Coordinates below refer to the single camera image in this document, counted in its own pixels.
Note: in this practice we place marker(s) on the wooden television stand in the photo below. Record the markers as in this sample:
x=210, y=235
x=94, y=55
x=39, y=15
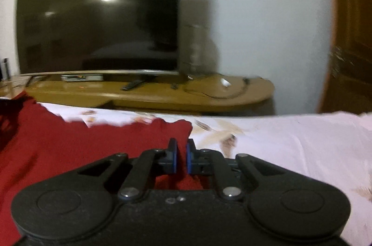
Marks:
x=162, y=97

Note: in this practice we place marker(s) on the red embellished sweater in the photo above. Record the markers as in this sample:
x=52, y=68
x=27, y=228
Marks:
x=87, y=147

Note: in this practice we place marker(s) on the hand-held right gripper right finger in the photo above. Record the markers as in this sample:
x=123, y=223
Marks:
x=189, y=156

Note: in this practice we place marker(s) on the black curved television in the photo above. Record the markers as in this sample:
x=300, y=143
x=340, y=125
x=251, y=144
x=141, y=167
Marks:
x=101, y=16

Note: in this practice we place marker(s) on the brown wooden door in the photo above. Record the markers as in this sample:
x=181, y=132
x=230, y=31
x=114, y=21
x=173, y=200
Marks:
x=354, y=16

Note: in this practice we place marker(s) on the small white object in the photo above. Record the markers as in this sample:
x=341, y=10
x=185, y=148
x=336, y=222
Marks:
x=225, y=82

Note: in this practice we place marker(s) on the floral white bed sheet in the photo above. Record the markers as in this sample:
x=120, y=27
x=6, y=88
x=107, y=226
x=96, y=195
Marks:
x=290, y=147

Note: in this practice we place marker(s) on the grey mottled jar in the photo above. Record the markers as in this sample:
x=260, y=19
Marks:
x=197, y=48

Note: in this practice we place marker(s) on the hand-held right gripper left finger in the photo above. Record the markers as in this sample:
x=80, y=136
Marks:
x=175, y=156

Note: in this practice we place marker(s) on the silver set-top box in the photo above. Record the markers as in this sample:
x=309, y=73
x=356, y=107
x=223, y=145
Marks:
x=82, y=77

